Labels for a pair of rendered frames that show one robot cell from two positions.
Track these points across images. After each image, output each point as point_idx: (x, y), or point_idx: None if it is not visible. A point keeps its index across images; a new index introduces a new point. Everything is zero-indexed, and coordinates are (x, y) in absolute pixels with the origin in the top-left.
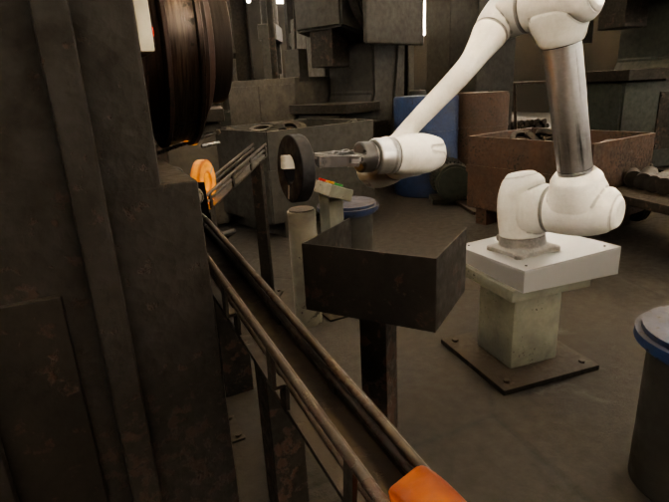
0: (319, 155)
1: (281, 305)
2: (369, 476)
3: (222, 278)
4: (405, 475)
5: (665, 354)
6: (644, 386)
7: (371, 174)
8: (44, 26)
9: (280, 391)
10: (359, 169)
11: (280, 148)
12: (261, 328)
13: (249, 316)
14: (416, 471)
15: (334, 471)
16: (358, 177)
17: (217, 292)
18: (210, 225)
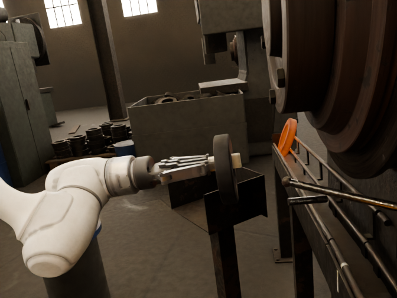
0: (205, 155)
1: (292, 172)
2: (296, 137)
3: (320, 158)
4: (292, 127)
5: (96, 231)
6: (83, 269)
7: (96, 226)
8: None
9: (305, 170)
10: (156, 182)
11: (230, 156)
12: (308, 148)
13: (311, 150)
14: (292, 124)
15: (296, 166)
16: (76, 259)
17: (326, 209)
18: (326, 227)
